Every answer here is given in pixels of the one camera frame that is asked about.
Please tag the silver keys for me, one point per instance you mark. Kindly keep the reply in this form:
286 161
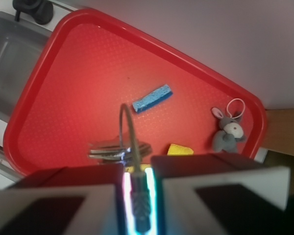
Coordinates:
129 150

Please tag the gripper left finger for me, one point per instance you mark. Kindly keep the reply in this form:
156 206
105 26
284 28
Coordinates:
65 201

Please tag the grey sink basin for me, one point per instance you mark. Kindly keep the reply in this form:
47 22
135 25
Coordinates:
21 44

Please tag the blue sponge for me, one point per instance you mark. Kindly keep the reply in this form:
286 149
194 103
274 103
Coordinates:
152 99

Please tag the brown cardboard panel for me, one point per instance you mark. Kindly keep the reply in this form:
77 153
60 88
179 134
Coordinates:
279 135

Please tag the grey plush donkey keychain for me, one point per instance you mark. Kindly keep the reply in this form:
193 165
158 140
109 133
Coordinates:
230 131

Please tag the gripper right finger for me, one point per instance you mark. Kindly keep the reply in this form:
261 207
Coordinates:
221 194

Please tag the red plastic tray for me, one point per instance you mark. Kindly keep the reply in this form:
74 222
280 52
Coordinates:
90 66

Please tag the yellow cloth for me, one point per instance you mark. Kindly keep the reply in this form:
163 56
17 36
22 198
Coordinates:
173 150

